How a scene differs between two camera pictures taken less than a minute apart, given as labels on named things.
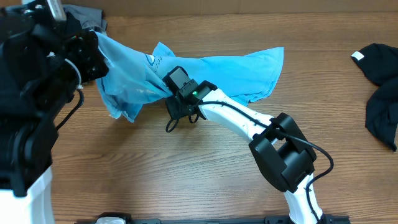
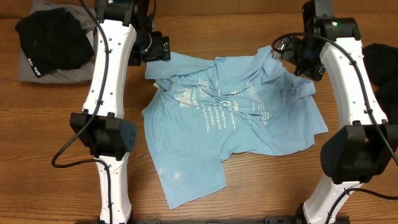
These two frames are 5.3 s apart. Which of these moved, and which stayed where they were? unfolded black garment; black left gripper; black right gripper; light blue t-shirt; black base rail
Moved: black left gripper; light blue t-shirt; black right gripper
Stayed: unfolded black garment; black base rail
